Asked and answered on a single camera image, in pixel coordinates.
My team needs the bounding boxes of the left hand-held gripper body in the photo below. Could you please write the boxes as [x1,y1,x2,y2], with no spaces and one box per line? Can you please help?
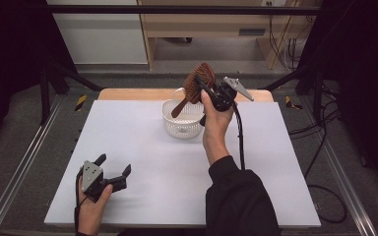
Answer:
[80,159,120,203]

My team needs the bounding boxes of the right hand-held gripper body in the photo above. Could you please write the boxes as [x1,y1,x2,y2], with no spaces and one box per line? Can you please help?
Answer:
[209,76,255,113]

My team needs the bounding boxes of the wooden hairbrush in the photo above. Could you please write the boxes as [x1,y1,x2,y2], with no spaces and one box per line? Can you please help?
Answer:
[170,62,217,119]

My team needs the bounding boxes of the white plastic basket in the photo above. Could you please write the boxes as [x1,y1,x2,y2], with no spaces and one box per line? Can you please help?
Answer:
[161,88,208,140]

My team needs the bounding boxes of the person's right hand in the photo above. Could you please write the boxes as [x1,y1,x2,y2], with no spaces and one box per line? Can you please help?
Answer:
[200,90,235,166]

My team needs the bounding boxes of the person's left hand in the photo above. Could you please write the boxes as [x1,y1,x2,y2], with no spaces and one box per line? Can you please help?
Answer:
[76,184,114,236]

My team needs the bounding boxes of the yellow black floor tape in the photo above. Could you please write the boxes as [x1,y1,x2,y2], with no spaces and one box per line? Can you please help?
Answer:
[74,94,89,112]
[284,95,304,111]

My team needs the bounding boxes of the light wooden desk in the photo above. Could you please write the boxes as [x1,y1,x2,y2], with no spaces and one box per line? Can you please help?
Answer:
[137,0,309,71]

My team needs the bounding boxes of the black metal stand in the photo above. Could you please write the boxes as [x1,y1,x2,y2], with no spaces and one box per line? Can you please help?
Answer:
[261,63,325,123]
[38,57,104,126]

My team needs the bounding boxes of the white power strip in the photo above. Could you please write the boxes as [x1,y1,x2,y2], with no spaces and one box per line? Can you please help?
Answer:
[261,0,288,7]

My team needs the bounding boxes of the black curtain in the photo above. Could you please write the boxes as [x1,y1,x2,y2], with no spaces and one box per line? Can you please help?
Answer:
[303,0,378,191]
[0,0,80,155]

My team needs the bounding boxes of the right hand-held gripper cable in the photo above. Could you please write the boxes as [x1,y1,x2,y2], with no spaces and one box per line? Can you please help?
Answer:
[231,101,247,171]

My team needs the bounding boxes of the aluminium floor rail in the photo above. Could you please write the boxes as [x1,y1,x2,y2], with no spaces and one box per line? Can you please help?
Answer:
[0,94,64,236]
[319,137,378,236]

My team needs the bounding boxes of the black cables under desk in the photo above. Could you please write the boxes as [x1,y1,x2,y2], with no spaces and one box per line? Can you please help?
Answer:
[268,6,309,72]

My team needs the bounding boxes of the black horizontal frame bar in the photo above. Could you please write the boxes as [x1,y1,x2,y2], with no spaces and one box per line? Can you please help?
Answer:
[45,4,323,16]

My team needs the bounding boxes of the black floor cables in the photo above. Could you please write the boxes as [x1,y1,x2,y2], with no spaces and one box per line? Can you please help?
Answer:
[288,82,348,225]

